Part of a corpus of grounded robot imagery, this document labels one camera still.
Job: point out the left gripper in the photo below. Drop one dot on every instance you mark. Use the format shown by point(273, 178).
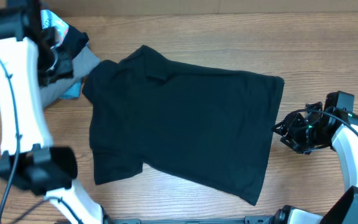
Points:
point(48, 79)

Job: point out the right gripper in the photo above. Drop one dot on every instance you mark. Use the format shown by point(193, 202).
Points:
point(288, 126)

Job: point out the black polo shirt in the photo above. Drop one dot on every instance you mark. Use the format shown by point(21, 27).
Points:
point(207, 125)

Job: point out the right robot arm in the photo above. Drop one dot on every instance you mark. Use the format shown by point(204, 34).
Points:
point(331, 124)

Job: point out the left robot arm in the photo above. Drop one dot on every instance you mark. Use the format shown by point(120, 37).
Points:
point(29, 159)

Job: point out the black folded shirt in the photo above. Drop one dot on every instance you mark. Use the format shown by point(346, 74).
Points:
point(73, 42)

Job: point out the grey folded shirt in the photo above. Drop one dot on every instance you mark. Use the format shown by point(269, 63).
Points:
point(83, 64)

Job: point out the light blue printed folded shirt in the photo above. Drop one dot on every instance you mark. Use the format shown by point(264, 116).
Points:
point(54, 29)

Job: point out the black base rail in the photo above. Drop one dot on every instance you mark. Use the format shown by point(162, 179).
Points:
point(246, 220)

